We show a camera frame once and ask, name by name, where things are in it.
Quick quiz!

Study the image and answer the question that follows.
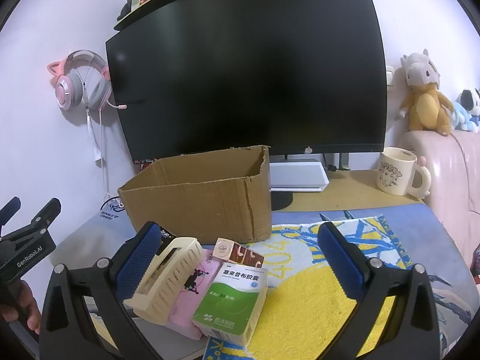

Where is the person's left hand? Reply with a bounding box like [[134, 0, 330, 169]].
[[0, 281, 43, 335]]

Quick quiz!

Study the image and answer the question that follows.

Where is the black monitor stand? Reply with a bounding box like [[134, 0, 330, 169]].
[[270, 152, 353, 211]]

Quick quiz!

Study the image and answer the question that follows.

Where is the yellow plush toy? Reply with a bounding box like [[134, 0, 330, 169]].
[[394, 49, 456, 137]]

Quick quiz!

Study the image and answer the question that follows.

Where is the pink headset cable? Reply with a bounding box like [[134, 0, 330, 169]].
[[98, 109, 124, 211]]

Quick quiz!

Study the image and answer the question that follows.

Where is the black tissue packet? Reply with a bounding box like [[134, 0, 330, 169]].
[[159, 226, 177, 248]]

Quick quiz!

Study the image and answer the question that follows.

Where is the green white medicine box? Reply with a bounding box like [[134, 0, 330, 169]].
[[192, 263, 269, 347]]

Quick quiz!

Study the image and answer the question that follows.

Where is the black curved monitor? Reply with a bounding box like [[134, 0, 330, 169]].
[[105, 0, 389, 164]]

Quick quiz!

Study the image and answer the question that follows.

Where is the brown cardboard box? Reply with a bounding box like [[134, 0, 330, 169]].
[[117, 144, 272, 244]]

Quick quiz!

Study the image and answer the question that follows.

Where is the cream printed mug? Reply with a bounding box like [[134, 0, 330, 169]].
[[376, 147, 432, 200]]

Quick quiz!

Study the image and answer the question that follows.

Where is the white flat console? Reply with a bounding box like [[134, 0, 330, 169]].
[[269, 161, 331, 194]]

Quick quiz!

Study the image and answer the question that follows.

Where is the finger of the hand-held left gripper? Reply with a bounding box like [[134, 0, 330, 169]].
[[22, 197, 62, 234], [0, 196, 22, 230]]

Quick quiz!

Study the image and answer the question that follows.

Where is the pink cartoon tissue packet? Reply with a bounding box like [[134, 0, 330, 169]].
[[167, 249, 222, 340]]

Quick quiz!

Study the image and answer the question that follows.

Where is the pink cat-ear headset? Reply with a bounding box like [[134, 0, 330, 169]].
[[47, 49, 128, 111]]

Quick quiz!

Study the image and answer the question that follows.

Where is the pink padded chair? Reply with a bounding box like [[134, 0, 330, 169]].
[[397, 129, 480, 271]]

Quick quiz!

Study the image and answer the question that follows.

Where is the dark cloth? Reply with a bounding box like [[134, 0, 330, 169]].
[[117, 0, 141, 21]]

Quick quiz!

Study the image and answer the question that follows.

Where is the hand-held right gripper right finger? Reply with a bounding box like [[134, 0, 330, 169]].
[[317, 221, 441, 360]]

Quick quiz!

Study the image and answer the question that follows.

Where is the small brown patterned box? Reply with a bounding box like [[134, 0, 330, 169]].
[[212, 238, 265, 269]]

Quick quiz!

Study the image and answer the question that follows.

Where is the wooden wall shelf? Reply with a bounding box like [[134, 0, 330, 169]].
[[114, 0, 353, 31]]

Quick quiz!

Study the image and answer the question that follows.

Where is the yellow blue towel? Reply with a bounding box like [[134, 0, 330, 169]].
[[202, 214, 473, 360]]

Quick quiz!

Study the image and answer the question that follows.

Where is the blue white plush toy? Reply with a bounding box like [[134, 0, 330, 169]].
[[452, 88, 480, 134]]

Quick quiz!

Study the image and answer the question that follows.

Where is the cream slotted plastic holder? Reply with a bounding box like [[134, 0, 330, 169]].
[[123, 237, 204, 321]]

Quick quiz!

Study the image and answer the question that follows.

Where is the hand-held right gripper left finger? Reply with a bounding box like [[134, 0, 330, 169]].
[[39, 221, 177, 360]]

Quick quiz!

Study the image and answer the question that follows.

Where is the white tassel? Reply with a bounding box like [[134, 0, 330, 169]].
[[85, 105, 103, 164]]

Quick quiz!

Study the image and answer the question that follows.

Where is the grey mouse pad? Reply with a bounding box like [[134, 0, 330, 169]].
[[49, 195, 211, 360]]

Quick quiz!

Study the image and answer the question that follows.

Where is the blue printed desk mat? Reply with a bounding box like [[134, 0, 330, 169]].
[[270, 204, 475, 346]]

